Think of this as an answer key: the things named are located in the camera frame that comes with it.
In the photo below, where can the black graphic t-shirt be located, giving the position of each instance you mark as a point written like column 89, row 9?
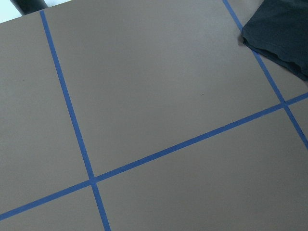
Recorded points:
column 278, row 30

